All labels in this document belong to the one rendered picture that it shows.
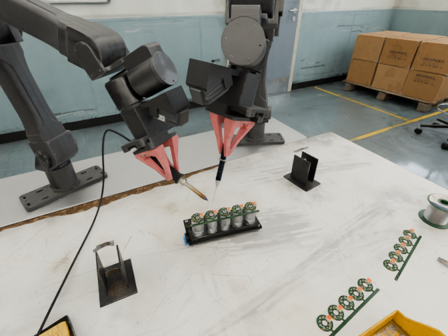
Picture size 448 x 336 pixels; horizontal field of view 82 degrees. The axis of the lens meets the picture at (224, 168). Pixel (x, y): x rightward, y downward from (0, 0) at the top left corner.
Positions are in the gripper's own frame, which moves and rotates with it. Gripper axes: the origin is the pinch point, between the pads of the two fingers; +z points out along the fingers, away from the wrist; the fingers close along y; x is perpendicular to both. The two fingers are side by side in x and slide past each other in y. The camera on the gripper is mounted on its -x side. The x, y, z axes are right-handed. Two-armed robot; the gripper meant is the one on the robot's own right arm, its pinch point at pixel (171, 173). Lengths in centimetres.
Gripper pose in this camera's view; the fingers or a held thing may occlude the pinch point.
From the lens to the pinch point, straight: 53.1
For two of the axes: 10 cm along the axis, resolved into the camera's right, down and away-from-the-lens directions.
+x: -7.8, 1.6, 6.0
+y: 4.7, -4.9, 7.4
